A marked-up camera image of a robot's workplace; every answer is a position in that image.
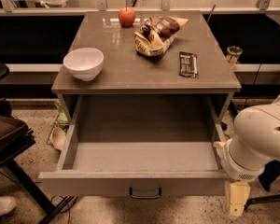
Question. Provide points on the yellow brown chip bag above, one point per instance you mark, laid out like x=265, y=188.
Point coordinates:
x=156, y=34

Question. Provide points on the plastic cup with drink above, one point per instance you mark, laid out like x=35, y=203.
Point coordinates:
x=233, y=54

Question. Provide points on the red apple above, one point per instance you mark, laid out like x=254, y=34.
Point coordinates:
x=126, y=16

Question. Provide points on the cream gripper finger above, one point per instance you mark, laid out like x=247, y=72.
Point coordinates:
x=239, y=193

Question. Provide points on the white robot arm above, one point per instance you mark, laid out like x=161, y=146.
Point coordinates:
x=253, y=153

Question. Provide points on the white bowl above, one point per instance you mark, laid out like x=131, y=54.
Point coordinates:
x=85, y=63

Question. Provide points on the white shoe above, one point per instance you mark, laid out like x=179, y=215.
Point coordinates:
x=7, y=204

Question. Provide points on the black chair left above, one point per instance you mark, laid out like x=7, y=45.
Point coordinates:
x=15, y=135

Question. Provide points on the black snack bar wrapper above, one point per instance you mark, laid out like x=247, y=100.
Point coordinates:
x=188, y=66

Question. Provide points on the black office chair base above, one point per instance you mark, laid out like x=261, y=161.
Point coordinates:
x=266, y=199

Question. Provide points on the trash pile on floor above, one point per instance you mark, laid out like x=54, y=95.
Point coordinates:
x=59, y=130

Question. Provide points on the black floor stand bar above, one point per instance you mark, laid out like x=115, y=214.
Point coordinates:
x=57, y=209

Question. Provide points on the grey drawer cabinet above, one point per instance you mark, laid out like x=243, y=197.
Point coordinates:
x=127, y=71

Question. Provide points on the grey top drawer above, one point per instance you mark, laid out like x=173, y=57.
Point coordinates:
x=142, y=146

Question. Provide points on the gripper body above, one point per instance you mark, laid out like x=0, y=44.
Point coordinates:
x=234, y=164

